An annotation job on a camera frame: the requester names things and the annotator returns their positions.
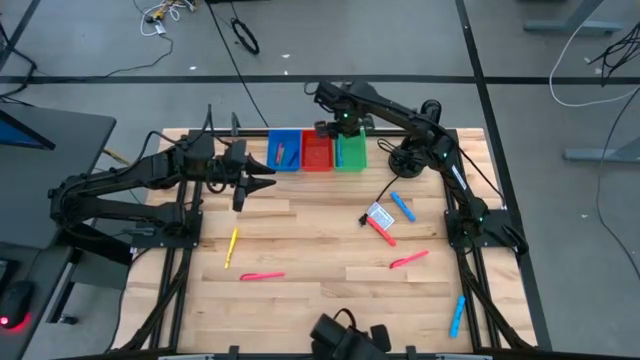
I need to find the blue plastic basket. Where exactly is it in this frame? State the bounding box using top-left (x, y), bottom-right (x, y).
top-left (266, 128), bottom-right (303, 173)

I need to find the black coiled cable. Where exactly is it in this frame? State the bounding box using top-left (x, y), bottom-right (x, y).
top-left (230, 17), bottom-right (261, 56)

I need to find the red plastic basket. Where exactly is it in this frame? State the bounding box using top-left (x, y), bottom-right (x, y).
top-left (300, 128), bottom-right (335, 173)

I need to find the white cable warning tag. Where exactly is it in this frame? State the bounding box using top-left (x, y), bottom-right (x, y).
top-left (366, 201), bottom-right (395, 231)

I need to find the black computer mouse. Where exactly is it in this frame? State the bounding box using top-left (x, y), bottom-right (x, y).
top-left (0, 279), bottom-right (35, 331)

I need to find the long black floor cable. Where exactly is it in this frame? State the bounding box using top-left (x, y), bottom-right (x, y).
top-left (205, 0), bottom-right (271, 129)
top-left (594, 84), bottom-right (640, 281)

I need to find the black aluminium table frame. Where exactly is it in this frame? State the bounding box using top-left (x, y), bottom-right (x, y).
top-left (112, 112), bottom-right (539, 360)

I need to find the white floor cable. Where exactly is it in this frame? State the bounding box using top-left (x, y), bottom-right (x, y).
top-left (548, 0), bottom-right (640, 109)

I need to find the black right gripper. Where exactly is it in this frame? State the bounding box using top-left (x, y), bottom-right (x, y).
top-left (312, 81), bottom-right (374, 140)

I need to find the white cable bundle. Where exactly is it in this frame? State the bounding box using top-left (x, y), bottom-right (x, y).
top-left (131, 0), bottom-right (199, 39)

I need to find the black cable bundle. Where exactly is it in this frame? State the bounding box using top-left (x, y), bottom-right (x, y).
top-left (587, 22), bottom-right (640, 87)

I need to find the green plastic basket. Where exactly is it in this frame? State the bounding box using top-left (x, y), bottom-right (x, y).
top-left (333, 127), bottom-right (369, 173)

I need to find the yellow floor cable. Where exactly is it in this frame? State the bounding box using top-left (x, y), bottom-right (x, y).
top-left (102, 147), bottom-right (132, 167)

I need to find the reddish pink Sharpie marker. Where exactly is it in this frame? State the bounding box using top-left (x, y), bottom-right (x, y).
top-left (366, 216), bottom-right (398, 248)

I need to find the monitor with blue screen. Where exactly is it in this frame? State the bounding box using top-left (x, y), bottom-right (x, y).
top-left (0, 108), bottom-right (57, 152)

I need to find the grey desk leg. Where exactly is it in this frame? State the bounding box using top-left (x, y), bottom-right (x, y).
top-left (562, 135), bottom-right (640, 164)
top-left (522, 0), bottom-right (624, 37)

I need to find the black bulky device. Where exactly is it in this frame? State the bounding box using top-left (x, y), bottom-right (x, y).
top-left (308, 308), bottom-right (393, 360)

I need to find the yellow marker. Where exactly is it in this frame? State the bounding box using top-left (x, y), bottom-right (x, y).
top-left (223, 227), bottom-right (240, 270)

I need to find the black desk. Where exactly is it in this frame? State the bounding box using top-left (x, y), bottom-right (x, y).
top-left (0, 102), bottom-right (131, 360)

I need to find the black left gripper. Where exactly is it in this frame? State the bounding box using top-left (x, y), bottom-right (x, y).
top-left (215, 139), bottom-right (278, 212)

